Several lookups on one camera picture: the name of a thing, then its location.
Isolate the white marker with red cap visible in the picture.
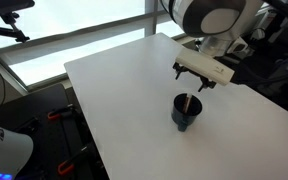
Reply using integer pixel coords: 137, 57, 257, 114
183, 93, 192, 114

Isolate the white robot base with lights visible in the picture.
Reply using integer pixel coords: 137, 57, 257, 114
0, 127, 34, 180

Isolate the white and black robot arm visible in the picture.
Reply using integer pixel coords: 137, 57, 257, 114
159, 0, 263, 91

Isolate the dark blue mug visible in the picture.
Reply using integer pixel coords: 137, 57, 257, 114
171, 93, 203, 132

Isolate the black side table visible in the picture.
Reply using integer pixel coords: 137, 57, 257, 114
0, 85, 109, 180

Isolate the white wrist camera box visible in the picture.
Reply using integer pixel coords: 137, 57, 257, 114
175, 48, 235, 86

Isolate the grey window frame post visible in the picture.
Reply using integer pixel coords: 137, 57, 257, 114
145, 0, 158, 36

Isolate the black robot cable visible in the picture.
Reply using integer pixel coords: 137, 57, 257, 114
267, 0, 288, 31

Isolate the orange-handled black clamp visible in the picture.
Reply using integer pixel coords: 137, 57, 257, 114
47, 104, 75, 121
57, 143, 92, 176

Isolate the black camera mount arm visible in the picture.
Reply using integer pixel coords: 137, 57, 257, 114
0, 0, 35, 43

